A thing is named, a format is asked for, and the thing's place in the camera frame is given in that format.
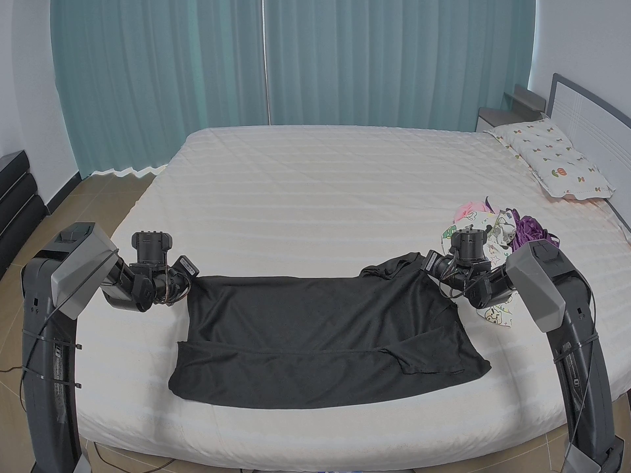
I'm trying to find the purple garment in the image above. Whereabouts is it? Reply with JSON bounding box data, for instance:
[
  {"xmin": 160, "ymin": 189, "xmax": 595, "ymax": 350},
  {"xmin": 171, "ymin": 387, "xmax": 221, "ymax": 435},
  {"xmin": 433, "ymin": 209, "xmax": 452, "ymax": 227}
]
[{"xmin": 510, "ymin": 207, "xmax": 563, "ymax": 255}]

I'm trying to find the white printed pyjama top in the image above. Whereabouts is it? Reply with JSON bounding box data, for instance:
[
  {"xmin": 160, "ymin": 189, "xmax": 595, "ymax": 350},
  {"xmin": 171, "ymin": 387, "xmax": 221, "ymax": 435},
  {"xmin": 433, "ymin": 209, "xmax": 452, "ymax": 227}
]
[{"xmin": 440, "ymin": 210, "xmax": 518, "ymax": 331}]

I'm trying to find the grey bedside table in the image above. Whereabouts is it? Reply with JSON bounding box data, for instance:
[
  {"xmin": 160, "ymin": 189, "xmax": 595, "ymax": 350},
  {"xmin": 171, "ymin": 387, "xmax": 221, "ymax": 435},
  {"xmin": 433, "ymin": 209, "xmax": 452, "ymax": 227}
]
[{"xmin": 477, "ymin": 84, "xmax": 547, "ymax": 132}]

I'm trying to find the black chest of drawers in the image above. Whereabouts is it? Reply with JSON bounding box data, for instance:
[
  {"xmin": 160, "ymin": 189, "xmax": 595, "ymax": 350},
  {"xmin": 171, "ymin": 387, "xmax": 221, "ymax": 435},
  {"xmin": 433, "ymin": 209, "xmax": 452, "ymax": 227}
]
[{"xmin": 0, "ymin": 150, "xmax": 47, "ymax": 280}]

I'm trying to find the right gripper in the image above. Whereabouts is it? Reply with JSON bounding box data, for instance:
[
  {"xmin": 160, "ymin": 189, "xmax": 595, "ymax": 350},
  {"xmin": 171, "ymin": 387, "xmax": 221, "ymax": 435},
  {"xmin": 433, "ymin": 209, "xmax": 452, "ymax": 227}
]
[{"xmin": 422, "ymin": 250, "xmax": 452, "ymax": 282}]

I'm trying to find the black T-shirt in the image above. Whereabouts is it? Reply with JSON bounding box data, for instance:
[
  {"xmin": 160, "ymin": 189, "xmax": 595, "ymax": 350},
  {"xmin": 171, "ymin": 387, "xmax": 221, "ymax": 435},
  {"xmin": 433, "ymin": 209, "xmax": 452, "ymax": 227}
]
[{"xmin": 169, "ymin": 251, "xmax": 493, "ymax": 410}]

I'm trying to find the bed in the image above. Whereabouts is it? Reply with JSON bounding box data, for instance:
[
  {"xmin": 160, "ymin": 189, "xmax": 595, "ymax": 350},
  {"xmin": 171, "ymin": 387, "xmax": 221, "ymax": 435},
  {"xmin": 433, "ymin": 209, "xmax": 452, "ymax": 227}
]
[{"xmin": 74, "ymin": 72, "xmax": 631, "ymax": 468}]

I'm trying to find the white printed pillow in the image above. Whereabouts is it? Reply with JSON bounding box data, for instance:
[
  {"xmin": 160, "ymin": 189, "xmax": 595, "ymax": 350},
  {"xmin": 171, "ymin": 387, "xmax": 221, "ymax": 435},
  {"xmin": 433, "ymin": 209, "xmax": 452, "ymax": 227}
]
[{"xmin": 483, "ymin": 119, "xmax": 616, "ymax": 200}]

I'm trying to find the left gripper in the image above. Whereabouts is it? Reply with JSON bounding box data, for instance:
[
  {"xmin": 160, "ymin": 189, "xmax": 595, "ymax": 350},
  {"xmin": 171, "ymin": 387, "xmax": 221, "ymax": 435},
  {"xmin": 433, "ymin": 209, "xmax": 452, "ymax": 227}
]
[{"xmin": 170, "ymin": 255, "xmax": 200, "ymax": 289}]

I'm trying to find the blue-green curtain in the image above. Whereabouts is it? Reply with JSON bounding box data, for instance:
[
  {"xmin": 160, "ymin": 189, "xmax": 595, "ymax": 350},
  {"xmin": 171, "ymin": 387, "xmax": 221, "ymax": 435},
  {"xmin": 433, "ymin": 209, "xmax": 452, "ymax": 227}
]
[
  {"xmin": 261, "ymin": 0, "xmax": 535, "ymax": 129},
  {"xmin": 49, "ymin": 0, "xmax": 269, "ymax": 178}
]

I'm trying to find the white curtain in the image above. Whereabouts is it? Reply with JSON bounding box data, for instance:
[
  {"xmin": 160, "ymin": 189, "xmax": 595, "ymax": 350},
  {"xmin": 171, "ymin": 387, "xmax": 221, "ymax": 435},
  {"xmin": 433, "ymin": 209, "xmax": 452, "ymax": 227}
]
[{"xmin": 91, "ymin": 165, "xmax": 168, "ymax": 177}]

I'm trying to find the black cable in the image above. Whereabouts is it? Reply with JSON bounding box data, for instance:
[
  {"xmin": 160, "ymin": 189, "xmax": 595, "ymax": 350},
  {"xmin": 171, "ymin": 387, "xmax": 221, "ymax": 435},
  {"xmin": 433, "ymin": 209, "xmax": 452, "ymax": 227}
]
[{"xmin": 94, "ymin": 442, "xmax": 173, "ymax": 467}]

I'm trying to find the pink printed garment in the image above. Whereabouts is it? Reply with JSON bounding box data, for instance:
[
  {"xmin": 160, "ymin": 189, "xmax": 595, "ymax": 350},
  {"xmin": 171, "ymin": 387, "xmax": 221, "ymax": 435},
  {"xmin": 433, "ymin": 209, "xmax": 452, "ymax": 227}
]
[{"xmin": 455, "ymin": 200, "xmax": 494, "ymax": 223}]

